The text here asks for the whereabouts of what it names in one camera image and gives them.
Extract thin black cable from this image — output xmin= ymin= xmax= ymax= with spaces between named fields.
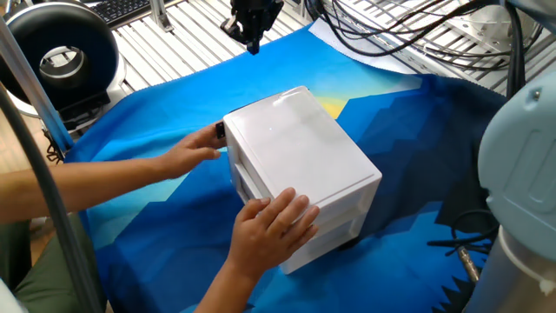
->
xmin=42 ymin=128 xmax=67 ymax=166

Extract metal corner bracket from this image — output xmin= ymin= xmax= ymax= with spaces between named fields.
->
xmin=149 ymin=0 xmax=175 ymax=34

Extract blue mountain print cloth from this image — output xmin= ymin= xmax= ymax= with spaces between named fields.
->
xmin=63 ymin=21 xmax=509 ymax=313

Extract black cable bundle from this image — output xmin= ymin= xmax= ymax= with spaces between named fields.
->
xmin=303 ymin=0 xmax=544 ymax=101

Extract white plastic drawer cabinet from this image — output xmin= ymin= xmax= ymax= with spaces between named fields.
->
xmin=222 ymin=85 xmax=383 ymax=276

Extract black computer keyboard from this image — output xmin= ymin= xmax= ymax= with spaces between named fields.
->
xmin=89 ymin=0 xmax=154 ymax=26

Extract silver metal mounting plate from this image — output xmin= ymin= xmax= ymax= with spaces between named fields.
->
xmin=438 ymin=3 xmax=512 ymax=49

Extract black cable with metal plug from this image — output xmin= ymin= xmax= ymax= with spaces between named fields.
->
xmin=427 ymin=210 xmax=500 ymax=286

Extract aluminium frame beam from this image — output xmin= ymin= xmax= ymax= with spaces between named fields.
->
xmin=0 ymin=17 xmax=76 ymax=154

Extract person's left forearm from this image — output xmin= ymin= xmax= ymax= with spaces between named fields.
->
xmin=0 ymin=155 xmax=169 ymax=225

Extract green trousers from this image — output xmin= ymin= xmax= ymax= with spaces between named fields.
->
xmin=0 ymin=215 xmax=108 ymax=313

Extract person's right forearm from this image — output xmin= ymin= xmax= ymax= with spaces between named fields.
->
xmin=193 ymin=260 xmax=261 ymax=313

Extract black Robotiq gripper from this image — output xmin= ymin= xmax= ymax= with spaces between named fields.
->
xmin=220 ymin=0 xmax=286 ymax=57

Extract person's left hand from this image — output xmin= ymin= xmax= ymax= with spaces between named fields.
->
xmin=156 ymin=123 xmax=227 ymax=180

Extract person's right hand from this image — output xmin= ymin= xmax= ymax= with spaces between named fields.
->
xmin=225 ymin=186 xmax=321 ymax=282

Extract dark grey curved tube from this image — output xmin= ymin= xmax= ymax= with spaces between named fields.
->
xmin=0 ymin=84 xmax=107 ymax=313

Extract white paper sheet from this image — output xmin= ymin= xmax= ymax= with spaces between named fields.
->
xmin=306 ymin=17 xmax=419 ymax=75

